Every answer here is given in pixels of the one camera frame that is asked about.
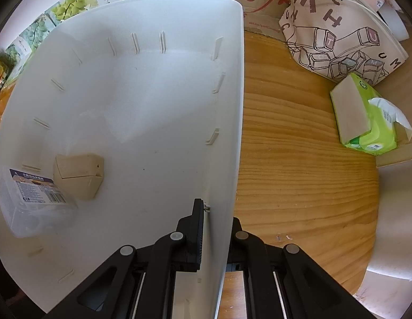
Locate white roll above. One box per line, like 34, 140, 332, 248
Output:
379, 0, 410, 41

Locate clear plastic box blue label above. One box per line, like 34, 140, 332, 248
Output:
0, 168, 78, 238

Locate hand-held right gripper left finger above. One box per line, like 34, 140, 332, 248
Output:
48, 199, 207, 319

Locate green tissue pack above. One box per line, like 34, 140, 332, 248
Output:
330, 72, 412, 156

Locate white floral cloth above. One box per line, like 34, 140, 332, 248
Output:
354, 163, 412, 306

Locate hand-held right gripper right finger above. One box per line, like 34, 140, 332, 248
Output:
226, 217, 376, 319

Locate printed canvas tote bag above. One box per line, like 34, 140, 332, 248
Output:
278, 0, 411, 83

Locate white plastic storage bin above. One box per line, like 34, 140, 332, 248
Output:
0, 0, 245, 314

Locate light wooden board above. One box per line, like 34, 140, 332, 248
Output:
375, 120, 412, 170

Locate beige small box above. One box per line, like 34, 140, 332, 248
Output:
53, 153, 105, 201

